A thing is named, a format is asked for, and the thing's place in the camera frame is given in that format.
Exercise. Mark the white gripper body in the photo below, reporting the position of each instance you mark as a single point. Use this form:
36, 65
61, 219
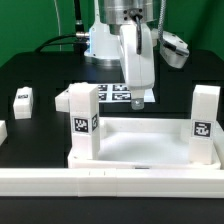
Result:
138, 69

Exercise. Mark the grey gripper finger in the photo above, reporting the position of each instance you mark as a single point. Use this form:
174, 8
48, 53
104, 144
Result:
137, 99

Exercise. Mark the white desk top tray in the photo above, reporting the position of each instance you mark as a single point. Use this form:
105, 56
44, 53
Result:
143, 143

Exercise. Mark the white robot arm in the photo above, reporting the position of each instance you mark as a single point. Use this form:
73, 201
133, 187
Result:
104, 34

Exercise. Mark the white front fence bar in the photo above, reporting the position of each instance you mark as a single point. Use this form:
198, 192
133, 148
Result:
112, 182

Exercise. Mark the white left fence block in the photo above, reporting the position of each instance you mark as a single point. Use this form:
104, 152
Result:
3, 131

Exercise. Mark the white marker base plate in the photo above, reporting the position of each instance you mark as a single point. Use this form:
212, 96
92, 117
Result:
111, 93

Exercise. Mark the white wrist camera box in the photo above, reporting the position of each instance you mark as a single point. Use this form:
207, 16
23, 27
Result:
175, 51

